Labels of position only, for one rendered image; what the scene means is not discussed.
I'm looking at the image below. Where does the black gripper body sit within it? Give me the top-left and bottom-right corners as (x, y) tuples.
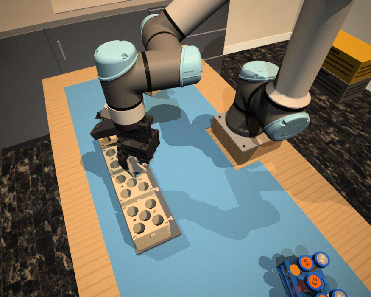
(113, 114), (160, 164)

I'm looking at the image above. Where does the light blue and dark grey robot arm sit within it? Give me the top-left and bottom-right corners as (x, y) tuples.
(90, 0), (355, 141)

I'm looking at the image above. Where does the blue tube rack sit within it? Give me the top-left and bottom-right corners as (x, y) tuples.
(277, 258), (331, 297)

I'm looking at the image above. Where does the light blue bench mat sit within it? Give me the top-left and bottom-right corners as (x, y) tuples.
(64, 78), (371, 297)

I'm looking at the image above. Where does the blue tube cap with grey dot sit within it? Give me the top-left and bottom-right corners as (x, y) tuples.
(326, 289), (348, 297)

